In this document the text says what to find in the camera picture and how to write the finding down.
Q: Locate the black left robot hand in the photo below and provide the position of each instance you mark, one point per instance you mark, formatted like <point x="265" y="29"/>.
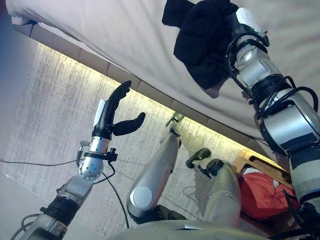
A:
<point x="105" y="117"/>

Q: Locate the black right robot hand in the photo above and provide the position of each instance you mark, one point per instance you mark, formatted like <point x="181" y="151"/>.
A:
<point x="245" y="21"/>

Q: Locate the black garment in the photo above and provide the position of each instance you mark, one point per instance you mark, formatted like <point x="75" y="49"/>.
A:
<point x="202" y="42"/>

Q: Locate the red garment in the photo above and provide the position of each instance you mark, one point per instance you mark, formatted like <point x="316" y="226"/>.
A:
<point x="260" y="195"/>

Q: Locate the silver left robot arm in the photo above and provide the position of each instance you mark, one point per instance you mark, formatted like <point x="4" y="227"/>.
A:
<point x="92" y="170"/>

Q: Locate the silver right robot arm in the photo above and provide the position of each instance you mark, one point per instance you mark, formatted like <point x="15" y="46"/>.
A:
<point x="282" y="125"/>

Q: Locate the bed with beige cover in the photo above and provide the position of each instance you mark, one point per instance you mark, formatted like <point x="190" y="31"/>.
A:
<point x="125" y="37"/>

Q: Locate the brown woven laundry basket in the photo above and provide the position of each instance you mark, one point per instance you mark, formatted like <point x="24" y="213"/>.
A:
<point x="252" y="162"/>

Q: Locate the grey striped rug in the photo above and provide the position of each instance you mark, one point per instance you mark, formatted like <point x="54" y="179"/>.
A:
<point x="50" y="112"/>

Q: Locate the silver right robot leg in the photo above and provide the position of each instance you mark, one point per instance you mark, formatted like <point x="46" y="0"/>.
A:
<point x="225" y="190"/>

